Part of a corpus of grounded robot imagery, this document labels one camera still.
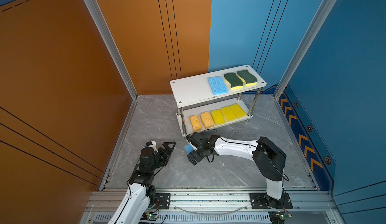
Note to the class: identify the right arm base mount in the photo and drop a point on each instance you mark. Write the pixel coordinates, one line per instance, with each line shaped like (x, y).
(263, 201)

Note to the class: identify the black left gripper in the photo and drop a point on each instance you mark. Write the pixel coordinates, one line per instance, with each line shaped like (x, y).
(166, 155)

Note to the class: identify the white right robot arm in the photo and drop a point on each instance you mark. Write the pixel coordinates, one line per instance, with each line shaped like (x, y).
(268, 157)

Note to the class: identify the green circuit board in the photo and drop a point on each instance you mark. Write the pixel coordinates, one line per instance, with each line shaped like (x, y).
(150, 217)
(278, 218)

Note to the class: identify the right green circuit board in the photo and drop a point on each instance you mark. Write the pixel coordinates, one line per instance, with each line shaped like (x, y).
(278, 218)

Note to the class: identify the yellow green sponge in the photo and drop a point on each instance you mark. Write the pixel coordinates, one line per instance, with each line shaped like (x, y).
(234, 81)

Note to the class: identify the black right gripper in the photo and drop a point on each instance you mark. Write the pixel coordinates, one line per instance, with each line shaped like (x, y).
(194, 157)

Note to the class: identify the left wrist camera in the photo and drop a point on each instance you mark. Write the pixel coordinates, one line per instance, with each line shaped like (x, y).
(151, 144)

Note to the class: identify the left green circuit board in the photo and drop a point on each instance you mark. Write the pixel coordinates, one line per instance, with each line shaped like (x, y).
(150, 217)

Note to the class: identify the green scrub sponge top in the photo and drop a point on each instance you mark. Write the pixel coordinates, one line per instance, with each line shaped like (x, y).
(247, 78)

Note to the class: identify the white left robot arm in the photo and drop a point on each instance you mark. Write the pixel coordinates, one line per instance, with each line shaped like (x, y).
(141, 194)

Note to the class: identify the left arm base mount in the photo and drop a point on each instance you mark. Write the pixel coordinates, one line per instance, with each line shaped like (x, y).
(159, 200)

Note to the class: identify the right aluminium corner post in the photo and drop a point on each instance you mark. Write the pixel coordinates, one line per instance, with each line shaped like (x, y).
(308, 38)

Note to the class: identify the aluminium corner post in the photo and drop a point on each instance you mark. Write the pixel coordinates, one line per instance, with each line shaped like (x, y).
(102, 26)
(308, 38)

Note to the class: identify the orange cellulose sponge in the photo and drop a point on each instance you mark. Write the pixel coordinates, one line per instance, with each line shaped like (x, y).
(196, 124)
(207, 120)

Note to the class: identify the left aluminium corner post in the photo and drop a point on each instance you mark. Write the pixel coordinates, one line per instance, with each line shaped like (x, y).
(102, 26)

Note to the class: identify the blue sponge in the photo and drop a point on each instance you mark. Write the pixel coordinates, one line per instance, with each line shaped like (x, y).
(189, 149)
(217, 85)

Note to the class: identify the blue sponge bottom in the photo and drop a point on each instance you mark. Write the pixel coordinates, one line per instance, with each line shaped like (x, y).
(217, 85)

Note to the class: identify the white two-tier metal shelf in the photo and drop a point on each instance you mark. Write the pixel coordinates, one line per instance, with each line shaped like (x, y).
(194, 96)

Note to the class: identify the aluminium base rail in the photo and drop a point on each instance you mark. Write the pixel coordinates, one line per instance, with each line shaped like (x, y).
(233, 206)

